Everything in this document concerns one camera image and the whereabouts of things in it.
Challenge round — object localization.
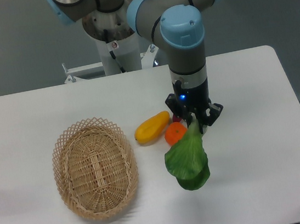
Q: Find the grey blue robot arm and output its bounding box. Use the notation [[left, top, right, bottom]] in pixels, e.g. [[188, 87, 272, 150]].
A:
[[46, 0, 223, 131]]

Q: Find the orange tangerine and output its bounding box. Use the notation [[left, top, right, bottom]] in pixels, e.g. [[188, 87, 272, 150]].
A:
[[164, 122, 187, 146]]

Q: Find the woven wicker basket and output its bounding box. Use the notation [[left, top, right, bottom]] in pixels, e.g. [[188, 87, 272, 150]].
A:
[[52, 118, 139, 221]]

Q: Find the yellow mango fruit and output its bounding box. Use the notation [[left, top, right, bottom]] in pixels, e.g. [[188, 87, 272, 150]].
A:
[[134, 111, 170, 145]]

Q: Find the small red fruit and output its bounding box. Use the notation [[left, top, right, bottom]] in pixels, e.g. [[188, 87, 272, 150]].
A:
[[172, 114, 182, 122]]

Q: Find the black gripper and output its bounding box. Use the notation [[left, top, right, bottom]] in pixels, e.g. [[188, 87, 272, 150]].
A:
[[165, 79, 224, 133]]

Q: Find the green leafy vegetable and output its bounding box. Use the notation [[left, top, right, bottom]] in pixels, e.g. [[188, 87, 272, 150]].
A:
[[164, 120, 210, 191]]

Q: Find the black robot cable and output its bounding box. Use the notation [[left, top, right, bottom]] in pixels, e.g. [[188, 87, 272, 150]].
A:
[[102, 26, 127, 76]]

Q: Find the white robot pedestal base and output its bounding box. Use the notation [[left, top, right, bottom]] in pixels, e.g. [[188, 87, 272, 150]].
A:
[[62, 0, 159, 83]]

